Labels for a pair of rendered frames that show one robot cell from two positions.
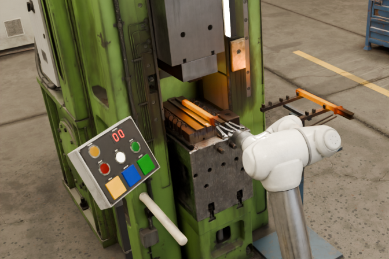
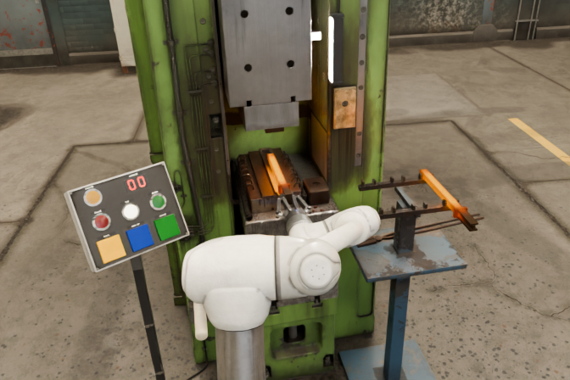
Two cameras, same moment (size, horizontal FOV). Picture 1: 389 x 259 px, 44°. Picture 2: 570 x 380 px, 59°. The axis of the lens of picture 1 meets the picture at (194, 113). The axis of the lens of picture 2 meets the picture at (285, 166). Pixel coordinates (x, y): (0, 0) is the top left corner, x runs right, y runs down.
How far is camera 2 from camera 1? 0.85 m
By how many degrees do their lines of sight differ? 16
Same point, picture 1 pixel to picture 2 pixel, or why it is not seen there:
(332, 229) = (454, 366)
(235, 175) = not seen: hidden behind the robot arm
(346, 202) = (490, 333)
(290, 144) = (245, 261)
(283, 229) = not seen: outside the picture
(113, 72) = (160, 103)
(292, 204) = (236, 354)
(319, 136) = (295, 260)
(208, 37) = (287, 76)
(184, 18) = (251, 45)
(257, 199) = (360, 299)
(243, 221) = (322, 324)
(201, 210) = not seen: hidden behind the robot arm
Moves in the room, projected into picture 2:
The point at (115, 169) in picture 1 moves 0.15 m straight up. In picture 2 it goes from (118, 225) to (109, 186)
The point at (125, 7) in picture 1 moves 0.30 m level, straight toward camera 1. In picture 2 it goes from (181, 21) to (146, 41)
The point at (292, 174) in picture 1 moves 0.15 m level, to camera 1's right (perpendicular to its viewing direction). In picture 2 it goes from (240, 310) to (315, 324)
